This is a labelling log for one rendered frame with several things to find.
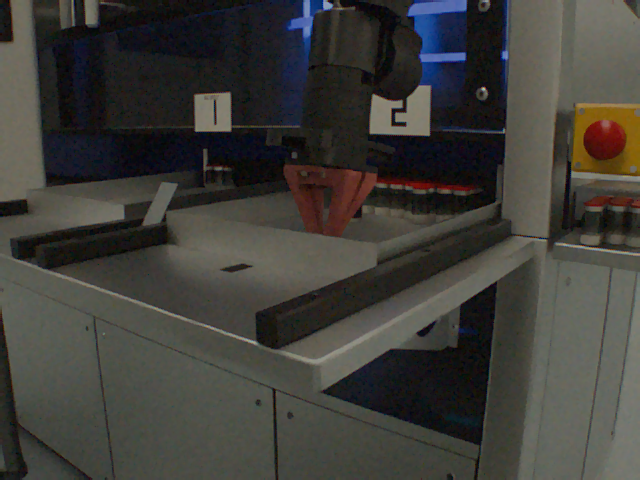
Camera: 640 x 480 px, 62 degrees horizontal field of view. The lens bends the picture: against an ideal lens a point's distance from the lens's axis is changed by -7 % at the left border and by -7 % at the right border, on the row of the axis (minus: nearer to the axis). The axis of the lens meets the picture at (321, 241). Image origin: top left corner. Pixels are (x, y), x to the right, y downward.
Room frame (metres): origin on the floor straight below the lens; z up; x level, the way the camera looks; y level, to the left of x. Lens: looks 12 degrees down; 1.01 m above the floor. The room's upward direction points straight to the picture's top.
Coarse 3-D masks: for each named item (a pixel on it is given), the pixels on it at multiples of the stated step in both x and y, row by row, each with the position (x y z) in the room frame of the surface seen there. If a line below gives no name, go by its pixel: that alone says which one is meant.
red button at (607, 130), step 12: (600, 120) 0.54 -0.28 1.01; (588, 132) 0.55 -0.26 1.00; (600, 132) 0.54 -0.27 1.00; (612, 132) 0.53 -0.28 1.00; (624, 132) 0.54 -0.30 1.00; (588, 144) 0.55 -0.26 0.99; (600, 144) 0.54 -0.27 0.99; (612, 144) 0.53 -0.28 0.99; (624, 144) 0.53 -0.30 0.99; (600, 156) 0.54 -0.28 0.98; (612, 156) 0.54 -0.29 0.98
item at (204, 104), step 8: (200, 96) 0.94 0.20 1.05; (208, 96) 0.93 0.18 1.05; (216, 96) 0.91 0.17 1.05; (224, 96) 0.90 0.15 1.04; (200, 104) 0.94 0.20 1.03; (208, 104) 0.93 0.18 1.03; (224, 104) 0.90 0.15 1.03; (200, 112) 0.94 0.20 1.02; (208, 112) 0.93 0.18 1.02; (224, 112) 0.90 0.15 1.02; (200, 120) 0.94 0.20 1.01; (208, 120) 0.93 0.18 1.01; (224, 120) 0.90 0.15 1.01; (200, 128) 0.94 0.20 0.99; (208, 128) 0.93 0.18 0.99; (216, 128) 0.92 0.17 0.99; (224, 128) 0.90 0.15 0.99
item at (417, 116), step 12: (420, 96) 0.70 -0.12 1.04; (372, 108) 0.74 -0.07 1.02; (384, 108) 0.73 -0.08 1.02; (408, 108) 0.71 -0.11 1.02; (420, 108) 0.70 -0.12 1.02; (372, 120) 0.74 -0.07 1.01; (384, 120) 0.73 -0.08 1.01; (396, 120) 0.72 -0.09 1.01; (408, 120) 0.71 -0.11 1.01; (420, 120) 0.70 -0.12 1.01; (372, 132) 0.74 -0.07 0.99; (384, 132) 0.73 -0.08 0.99; (396, 132) 0.72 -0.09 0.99; (408, 132) 0.71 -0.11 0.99; (420, 132) 0.70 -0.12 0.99
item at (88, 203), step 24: (48, 192) 0.82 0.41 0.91; (72, 192) 0.85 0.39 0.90; (96, 192) 0.88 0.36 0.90; (120, 192) 0.92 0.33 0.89; (144, 192) 0.96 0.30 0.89; (192, 192) 0.99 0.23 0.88; (216, 192) 0.75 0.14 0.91; (240, 192) 0.79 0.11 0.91; (264, 192) 0.83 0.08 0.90; (48, 216) 0.75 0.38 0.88; (72, 216) 0.71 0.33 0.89; (96, 216) 0.67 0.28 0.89; (120, 216) 0.64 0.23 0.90
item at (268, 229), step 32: (288, 192) 0.74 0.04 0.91; (192, 224) 0.56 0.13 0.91; (224, 224) 0.53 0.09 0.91; (256, 224) 0.51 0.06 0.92; (288, 224) 0.69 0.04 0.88; (352, 224) 0.69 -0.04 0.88; (384, 224) 0.69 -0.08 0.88; (448, 224) 0.54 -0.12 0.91; (480, 224) 0.60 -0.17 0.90; (256, 256) 0.51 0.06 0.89; (288, 256) 0.49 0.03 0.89; (320, 256) 0.46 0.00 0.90; (352, 256) 0.44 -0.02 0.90; (384, 256) 0.44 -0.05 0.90
